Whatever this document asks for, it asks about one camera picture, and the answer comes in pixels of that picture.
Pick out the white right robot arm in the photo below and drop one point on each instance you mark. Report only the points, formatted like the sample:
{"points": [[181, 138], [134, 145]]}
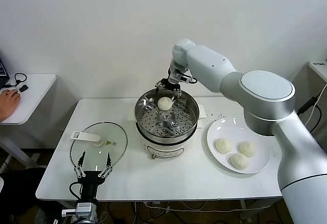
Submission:
{"points": [[255, 86]]}

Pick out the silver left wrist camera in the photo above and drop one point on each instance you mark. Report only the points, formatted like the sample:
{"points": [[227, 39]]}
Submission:
{"points": [[68, 212]]}

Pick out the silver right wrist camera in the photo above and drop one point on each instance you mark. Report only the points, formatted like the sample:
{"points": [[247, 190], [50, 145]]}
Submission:
{"points": [[185, 78]]}

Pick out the white power strip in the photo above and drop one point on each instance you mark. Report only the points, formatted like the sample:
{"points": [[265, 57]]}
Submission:
{"points": [[153, 203]]}

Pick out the white electric cooker pot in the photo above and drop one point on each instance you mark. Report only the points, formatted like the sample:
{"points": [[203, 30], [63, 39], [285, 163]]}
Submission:
{"points": [[163, 151]]}

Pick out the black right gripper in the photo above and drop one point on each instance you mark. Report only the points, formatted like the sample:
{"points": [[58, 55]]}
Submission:
{"points": [[169, 84]]}

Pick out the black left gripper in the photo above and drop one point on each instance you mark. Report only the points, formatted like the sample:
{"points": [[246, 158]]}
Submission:
{"points": [[89, 180]]}

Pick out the white side table rounded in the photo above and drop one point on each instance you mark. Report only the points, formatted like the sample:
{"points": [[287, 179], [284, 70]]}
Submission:
{"points": [[38, 91]]}

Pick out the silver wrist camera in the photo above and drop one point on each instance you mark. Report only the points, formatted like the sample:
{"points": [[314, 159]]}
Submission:
{"points": [[185, 78], [68, 212]]}

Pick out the white steamed baozi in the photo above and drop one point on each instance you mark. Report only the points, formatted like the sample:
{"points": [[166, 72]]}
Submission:
{"points": [[247, 149], [164, 104], [223, 146], [240, 161]]}

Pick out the stainless steel steamer basket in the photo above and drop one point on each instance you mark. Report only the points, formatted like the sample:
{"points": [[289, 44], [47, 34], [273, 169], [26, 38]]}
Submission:
{"points": [[166, 127]]}

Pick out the person's bare hand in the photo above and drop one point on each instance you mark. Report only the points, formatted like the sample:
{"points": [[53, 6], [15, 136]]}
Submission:
{"points": [[7, 104]]}

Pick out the black laptop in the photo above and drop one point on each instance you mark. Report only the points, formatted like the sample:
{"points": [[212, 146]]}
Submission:
{"points": [[3, 73]]}

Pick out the small black device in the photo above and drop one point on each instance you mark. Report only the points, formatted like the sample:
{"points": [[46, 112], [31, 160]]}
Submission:
{"points": [[23, 89]]}

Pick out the white round plate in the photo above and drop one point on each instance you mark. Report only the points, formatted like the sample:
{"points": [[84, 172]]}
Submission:
{"points": [[230, 129]]}

